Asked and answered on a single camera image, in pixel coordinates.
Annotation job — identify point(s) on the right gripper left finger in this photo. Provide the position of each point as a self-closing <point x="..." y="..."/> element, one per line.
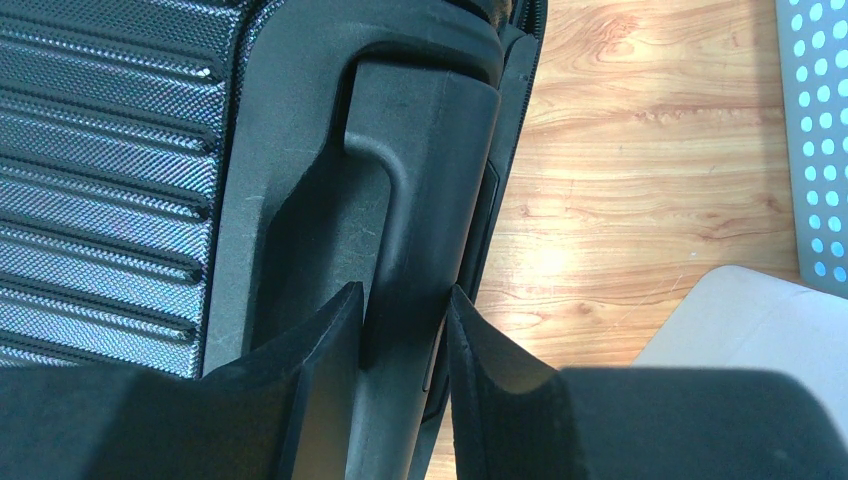
<point x="283" y="411"/>

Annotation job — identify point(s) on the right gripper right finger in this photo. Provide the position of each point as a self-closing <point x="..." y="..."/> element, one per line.
<point x="516" y="417"/>

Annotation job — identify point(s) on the white three-drawer storage unit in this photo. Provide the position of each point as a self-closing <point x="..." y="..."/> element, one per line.
<point x="739" y="318"/>

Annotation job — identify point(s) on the black ribbed hard-shell suitcase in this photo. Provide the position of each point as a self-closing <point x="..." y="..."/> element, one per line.
<point x="185" y="181"/>

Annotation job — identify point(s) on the light blue plastic basket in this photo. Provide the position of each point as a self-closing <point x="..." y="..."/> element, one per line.
<point x="812" y="41"/>

